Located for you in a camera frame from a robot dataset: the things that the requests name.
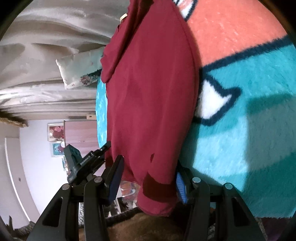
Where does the dark red sweatshirt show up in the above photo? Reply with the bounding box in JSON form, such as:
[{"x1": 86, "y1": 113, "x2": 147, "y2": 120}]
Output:
[{"x1": 101, "y1": 1, "x2": 200, "y2": 216}]

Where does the framed blue picture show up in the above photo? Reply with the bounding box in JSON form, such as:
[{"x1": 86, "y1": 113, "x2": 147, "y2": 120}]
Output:
[{"x1": 50, "y1": 142, "x2": 65, "y2": 157}]

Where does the pink wardrobe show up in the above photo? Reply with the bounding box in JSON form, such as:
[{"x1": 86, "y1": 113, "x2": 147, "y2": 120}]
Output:
[{"x1": 64, "y1": 120, "x2": 99, "y2": 154}]

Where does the framed rose picture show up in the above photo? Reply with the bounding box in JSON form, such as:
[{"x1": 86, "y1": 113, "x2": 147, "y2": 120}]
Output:
[{"x1": 47, "y1": 123, "x2": 65, "y2": 142}]

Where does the teal cartoon fleece blanket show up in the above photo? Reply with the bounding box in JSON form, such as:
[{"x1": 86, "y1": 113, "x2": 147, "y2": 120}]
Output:
[{"x1": 97, "y1": 1, "x2": 295, "y2": 218}]

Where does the beige curtain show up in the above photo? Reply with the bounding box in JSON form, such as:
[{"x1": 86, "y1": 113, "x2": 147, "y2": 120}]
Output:
[{"x1": 1, "y1": 1, "x2": 129, "y2": 120}]

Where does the white floral pillow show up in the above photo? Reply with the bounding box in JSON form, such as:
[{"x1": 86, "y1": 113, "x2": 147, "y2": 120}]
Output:
[{"x1": 56, "y1": 47, "x2": 104, "y2": 89}]

